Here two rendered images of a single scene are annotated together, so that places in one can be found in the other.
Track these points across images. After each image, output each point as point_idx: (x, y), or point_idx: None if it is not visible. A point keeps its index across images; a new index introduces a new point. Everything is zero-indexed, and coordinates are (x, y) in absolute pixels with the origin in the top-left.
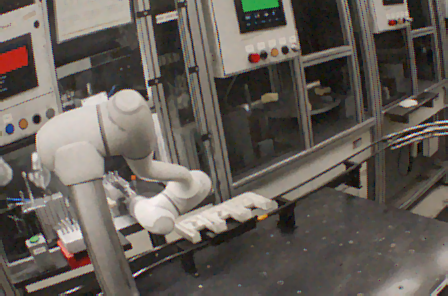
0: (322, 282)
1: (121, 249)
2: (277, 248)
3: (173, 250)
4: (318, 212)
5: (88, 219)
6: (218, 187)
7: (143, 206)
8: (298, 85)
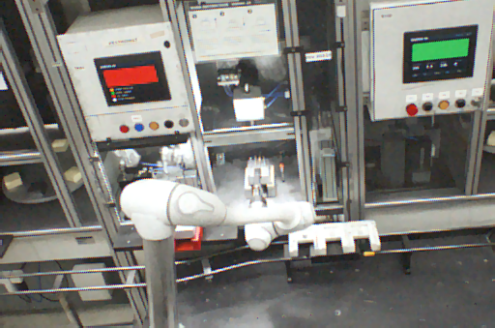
0: None
1: (170, 287)
2: (373, 288)
3: None
4: (445, 267)
5: (148, 263)
6: (349, 203)
7: None
8: (472, 136)
